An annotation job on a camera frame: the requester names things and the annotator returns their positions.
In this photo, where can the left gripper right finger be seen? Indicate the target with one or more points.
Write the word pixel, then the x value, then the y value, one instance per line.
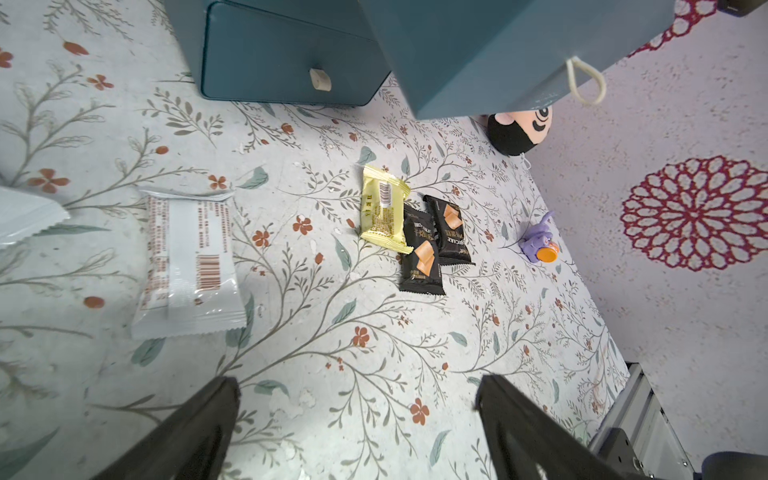
pixel 524 441

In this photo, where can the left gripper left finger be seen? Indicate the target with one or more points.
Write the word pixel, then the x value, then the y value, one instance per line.
pixel 191 443

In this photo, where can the black cookie packet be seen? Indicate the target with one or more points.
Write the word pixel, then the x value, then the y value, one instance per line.
pixel 420 271
pixel 450 231

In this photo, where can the teal top drawer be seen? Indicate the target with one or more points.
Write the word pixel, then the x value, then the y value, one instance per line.
pixel 463 58

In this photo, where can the teal drawer cabinet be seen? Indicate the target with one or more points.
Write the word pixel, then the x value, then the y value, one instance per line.
pixel 300 52

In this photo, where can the white cookie packet right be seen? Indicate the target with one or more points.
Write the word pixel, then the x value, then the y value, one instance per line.
pixel 192 285

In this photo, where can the white cookie packet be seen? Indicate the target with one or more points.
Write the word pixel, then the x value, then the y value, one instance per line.
pixel 192 285
pixel 24 214

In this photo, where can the purple toy figure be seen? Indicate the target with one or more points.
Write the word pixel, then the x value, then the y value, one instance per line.
pixel 538 245

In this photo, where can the white cookie packet left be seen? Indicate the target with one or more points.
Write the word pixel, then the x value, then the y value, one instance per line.
pixel 24 214

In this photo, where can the cartoon boy plush head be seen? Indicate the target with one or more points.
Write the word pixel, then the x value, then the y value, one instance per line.
pixel 516 133

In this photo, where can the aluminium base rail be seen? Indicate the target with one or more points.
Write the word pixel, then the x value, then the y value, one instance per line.
pixel 636 435

